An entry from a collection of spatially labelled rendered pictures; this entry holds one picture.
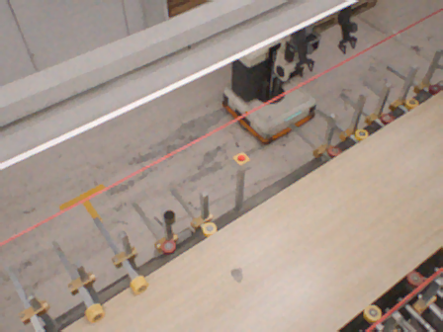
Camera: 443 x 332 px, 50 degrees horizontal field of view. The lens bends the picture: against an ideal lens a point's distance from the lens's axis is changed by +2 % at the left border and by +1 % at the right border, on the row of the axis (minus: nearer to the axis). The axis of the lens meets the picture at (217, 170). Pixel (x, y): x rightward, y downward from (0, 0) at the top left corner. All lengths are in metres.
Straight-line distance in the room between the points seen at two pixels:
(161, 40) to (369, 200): 1.96
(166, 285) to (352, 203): 1.19
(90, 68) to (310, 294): 1.75
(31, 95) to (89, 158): 3.19
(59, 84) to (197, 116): 3.43
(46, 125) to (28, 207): 2.97
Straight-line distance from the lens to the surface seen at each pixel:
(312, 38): 3.78
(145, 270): 2.83
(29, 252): 3.94
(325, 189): 2.92
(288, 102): 4.32
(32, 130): 1.23
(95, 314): 2.47
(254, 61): 3.99
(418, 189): 3.09
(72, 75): 1.21
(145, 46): 1.26
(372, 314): 2.58
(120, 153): 4.33
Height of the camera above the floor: 3.20
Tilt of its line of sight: 51 degrees down
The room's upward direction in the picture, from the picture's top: 1 degrees counter-clockwise
